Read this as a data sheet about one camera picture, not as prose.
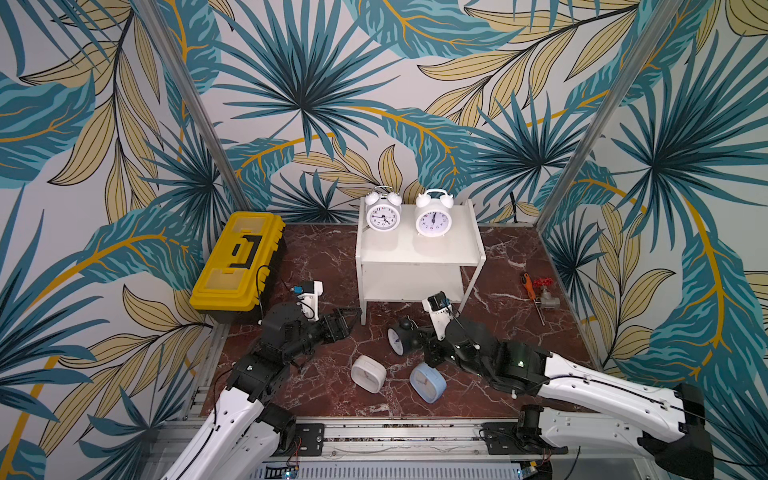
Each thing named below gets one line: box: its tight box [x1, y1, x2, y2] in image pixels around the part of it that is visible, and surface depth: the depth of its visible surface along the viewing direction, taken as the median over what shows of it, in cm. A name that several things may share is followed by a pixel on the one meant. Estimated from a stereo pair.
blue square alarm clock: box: [410, 362, 447, 404], surface depth 77 cm
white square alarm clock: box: [350, 354, 387, 394], surface depth 79 cm
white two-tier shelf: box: [356, 196, 487, 325], surface depth 73 cm
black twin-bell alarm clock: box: [387, 318, 421, 357], surface depth 73 cm
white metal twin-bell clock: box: [362, 191, 402, 232], surface depth 70 cm
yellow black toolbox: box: [190, 212, 287, 324], surface depth 90 cm
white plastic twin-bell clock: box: [414, 189, 454, 238], surface depth 69 cm
